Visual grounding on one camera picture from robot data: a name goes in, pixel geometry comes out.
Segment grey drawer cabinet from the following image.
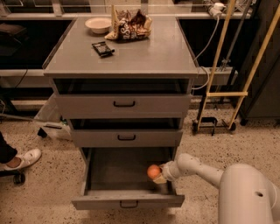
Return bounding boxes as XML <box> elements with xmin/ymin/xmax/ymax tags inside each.
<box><xmin>42</xmin><ymin>16</ymin><xmax>200</xmax><ymax>160</ymax></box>

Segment brown chip bag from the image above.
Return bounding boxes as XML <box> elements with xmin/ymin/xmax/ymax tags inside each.
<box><xmin>105</xmin><ymin>6</ymin><xmax>152</xmax><ymax>41</ymax></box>

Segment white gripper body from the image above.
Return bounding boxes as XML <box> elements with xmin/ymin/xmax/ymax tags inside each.
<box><xmin>162</xmin><ymin>161</ymin><xmax>179</xmax><ymax>181</ymax></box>

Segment clear plastic bin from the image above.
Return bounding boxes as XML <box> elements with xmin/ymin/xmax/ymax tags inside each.
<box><xmin>34</xmin><ymin>94</ymin><xmax>72</xmax><ymax>140</ymax></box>

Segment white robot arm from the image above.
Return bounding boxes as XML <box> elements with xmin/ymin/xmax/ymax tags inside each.
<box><xmin>147</xmin><ymin>153</ymin><xmax>280</xmax><ymax>224</ymax></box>

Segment grey middle drawer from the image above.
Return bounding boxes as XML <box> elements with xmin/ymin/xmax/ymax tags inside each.
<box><xmin>71</xmin><ymin>118</ymin><xmax>182</xmax><ymax>148</ymax></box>

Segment grey bottom drawer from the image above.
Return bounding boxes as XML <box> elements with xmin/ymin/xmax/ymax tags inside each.
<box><xmin>72</xmin><ymin>147</ymin><xmax>185</xmax><ymax>210</ymax></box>

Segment grey top drawer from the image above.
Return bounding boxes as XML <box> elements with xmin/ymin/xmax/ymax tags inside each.
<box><xmin>54</xmin><ymin>78</ymin><xmax>191</xmax><ymax>119</ymax></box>

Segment black chair caster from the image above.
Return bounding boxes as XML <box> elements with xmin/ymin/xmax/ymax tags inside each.
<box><xmin>0</xmin><ymin>170</ymin><xmax>25</xmax><ymax>185</ymax></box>

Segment black snack bar wrapper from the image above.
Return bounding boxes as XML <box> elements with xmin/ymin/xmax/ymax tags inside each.
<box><xmin>92</xmin><ymin>41</ymin><xmax>115</xmax><ymax>57</ymax></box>

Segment white bowl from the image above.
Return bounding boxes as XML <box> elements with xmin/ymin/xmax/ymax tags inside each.
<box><xmin>85</xmin><ymin>17</ymin><xmax>111</xmax><ymax>34</ymax></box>

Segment orange fruit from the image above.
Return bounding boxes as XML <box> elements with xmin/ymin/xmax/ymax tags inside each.
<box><xmin>147</xmin><ymin>164</ymin><xmax>161</xmax><ymax>179</ymax></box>

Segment white power adapter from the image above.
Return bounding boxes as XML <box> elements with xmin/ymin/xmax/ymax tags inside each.
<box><xmin>208</xmin><ymin>3</ymin><xmax>225</xmax><ymax>18</ymax></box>

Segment grey drawer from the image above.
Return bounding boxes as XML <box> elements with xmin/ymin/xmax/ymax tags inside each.
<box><xmin>72</xmin><ymin>147</ymin><xmax>185</xmax><ymax>210</ymax></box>
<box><xmin>71</xmin><ymin>118</ymin><xmax>182</xmax><ymax>148</ymax></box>
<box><xmin>54</xmin><ymin>78</ymin><xmax>191</xmax><ymax>119</ymax></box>

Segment white sneaker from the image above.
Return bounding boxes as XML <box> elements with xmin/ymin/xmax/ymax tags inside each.
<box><xmin>3</xmin><ymin>149</ymin><xmax>42</xmax><ymax>171</ymax></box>

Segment black trouser leg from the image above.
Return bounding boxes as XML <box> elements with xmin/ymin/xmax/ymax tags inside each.
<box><xmin>0</xmin><ymin>132</ymin><xmax>18</xmax><ymax>164</ymax></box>

